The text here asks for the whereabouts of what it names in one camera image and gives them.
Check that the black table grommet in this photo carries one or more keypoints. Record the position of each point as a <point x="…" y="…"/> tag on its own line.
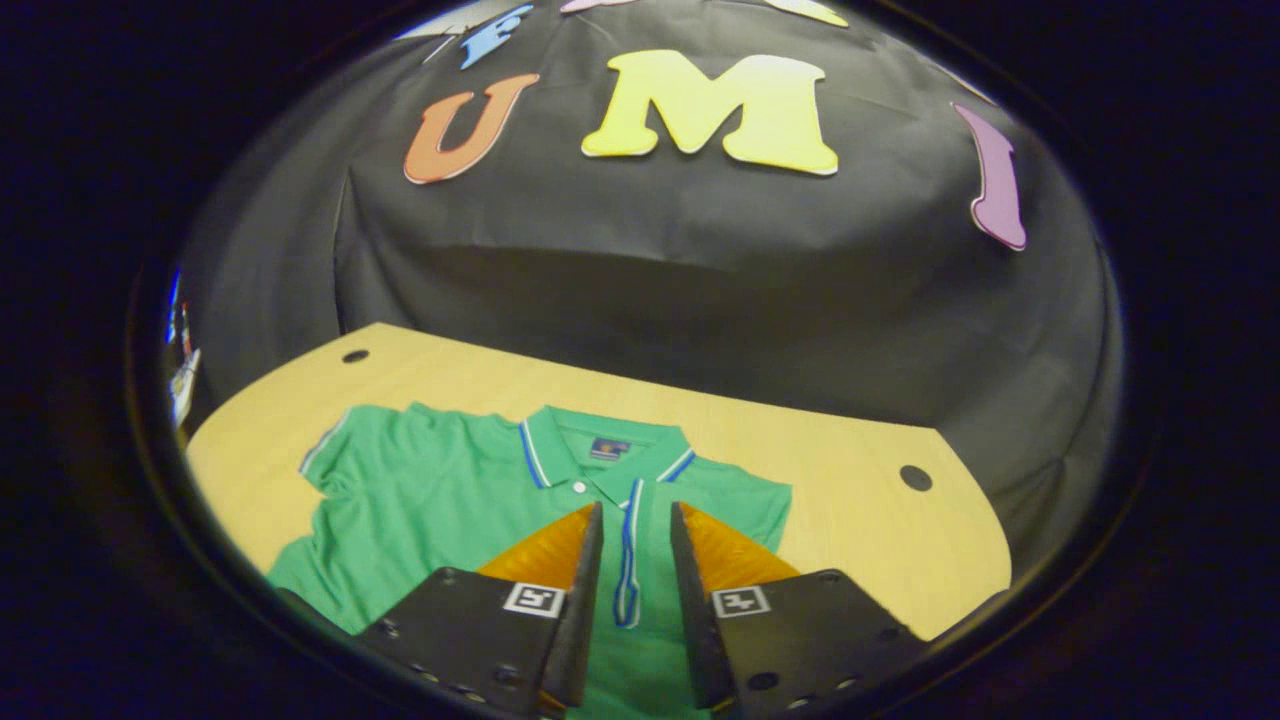
<point x="915" y="477"/>
<point x="355" y="356"/>

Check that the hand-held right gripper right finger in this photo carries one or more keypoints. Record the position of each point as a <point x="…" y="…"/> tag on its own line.
<point x="695" y="620"/>

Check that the green T-shirt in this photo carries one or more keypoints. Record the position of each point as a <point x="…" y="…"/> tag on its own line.
<point x="440" y="500"/>

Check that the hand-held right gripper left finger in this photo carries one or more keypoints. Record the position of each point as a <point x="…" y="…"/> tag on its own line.
<point x="580" y="610"/>

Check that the black backdrop cloth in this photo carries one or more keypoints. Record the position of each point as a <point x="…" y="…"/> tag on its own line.
<point x="700" y="280"/>

